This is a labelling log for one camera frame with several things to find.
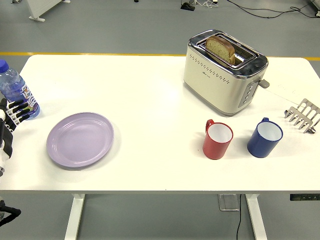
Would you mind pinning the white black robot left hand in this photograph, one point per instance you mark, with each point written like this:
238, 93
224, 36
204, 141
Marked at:
6, 140

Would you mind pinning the purple plate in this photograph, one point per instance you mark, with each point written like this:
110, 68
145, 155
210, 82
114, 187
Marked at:
80, 141

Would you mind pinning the blue drink bottle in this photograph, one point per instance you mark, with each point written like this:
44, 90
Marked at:
11, 82

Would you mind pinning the red mug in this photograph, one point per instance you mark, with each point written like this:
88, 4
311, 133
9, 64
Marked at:
215, 148

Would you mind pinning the cream silver toaster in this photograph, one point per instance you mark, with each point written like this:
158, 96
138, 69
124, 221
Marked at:
215, 90

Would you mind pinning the black floor device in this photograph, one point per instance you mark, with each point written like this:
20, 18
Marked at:
187, 6

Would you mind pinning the brown bread slice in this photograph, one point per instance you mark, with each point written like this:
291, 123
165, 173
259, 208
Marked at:
220, 47

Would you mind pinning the blue mug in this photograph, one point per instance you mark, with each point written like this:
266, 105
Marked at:
260, 147

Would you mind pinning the white paper sheet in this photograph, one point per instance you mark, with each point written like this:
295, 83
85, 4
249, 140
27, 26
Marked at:
287, 87

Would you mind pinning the silver metal toast rack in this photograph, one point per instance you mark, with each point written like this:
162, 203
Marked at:
306, 117

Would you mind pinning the black table control panel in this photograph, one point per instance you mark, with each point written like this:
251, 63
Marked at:
305, 197

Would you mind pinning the white furniture frame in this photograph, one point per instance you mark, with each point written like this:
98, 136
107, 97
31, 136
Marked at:
37, 8

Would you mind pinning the clear bracket under table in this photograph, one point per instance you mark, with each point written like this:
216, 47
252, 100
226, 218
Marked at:
228, 203

